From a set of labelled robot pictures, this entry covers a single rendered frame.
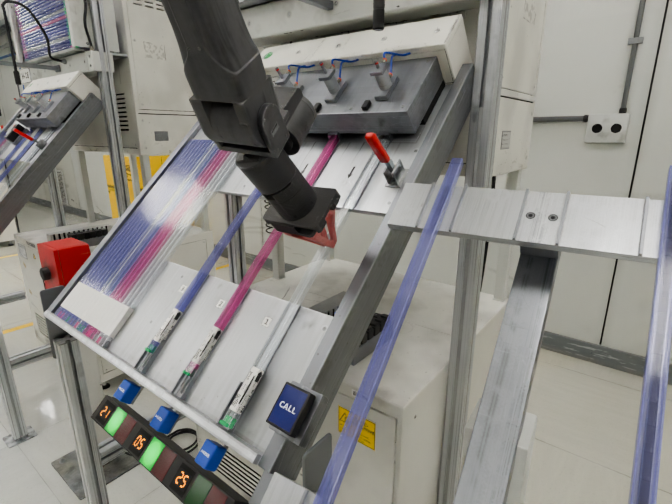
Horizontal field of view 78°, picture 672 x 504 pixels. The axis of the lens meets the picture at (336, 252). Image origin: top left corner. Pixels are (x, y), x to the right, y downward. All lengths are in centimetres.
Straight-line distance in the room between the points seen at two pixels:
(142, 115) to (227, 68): 157
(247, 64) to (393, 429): 66
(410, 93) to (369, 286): 33
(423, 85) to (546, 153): 158
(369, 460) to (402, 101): 68
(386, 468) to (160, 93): 168
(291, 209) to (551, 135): 185
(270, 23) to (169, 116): 104
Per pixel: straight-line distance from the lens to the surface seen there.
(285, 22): 106
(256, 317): 65
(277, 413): 51
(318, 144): 84
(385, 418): 84
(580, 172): 225
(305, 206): 55
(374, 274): 59
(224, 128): 46
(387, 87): 75
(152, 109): 201
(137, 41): 202
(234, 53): 43
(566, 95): 227
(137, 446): 73
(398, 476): 91
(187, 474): 65
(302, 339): 59
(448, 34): 80
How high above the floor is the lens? 110
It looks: 16 degrees down
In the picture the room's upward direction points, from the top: straight up
